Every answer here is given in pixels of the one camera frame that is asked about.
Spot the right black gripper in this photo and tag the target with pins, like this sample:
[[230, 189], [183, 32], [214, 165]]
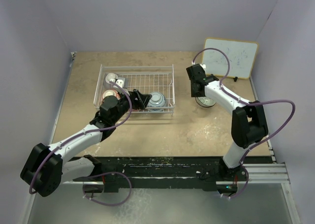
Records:
[[194, 94]]

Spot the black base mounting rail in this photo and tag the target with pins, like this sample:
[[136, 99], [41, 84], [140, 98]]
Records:
[[118, 180]]

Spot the grey striped bowl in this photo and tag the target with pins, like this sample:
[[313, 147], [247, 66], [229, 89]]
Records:
[[106, 79]]

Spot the aluminium extrusion frame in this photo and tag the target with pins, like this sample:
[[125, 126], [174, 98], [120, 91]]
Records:
[[270, 172]]

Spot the blue floral bowl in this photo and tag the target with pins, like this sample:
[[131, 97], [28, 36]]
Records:
[[157, 102]]

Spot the teal dash pattern bowl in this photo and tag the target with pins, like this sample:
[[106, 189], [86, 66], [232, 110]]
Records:
[[205, 102]]

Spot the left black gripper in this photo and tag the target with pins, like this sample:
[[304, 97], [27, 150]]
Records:
[[141, 99]]

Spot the red flower pattern bowl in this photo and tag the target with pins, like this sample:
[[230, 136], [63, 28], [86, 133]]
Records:
[[109, 94]]

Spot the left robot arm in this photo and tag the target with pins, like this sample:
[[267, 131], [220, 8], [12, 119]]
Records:
[[43, 168]]

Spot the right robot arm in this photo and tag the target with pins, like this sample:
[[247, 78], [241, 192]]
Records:
[[248, 125]]

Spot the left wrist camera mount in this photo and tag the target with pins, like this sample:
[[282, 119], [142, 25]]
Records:
[[119, 82]]

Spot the yellow framed whiteboard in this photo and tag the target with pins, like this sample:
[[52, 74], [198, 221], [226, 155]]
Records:
[[241, 55]]

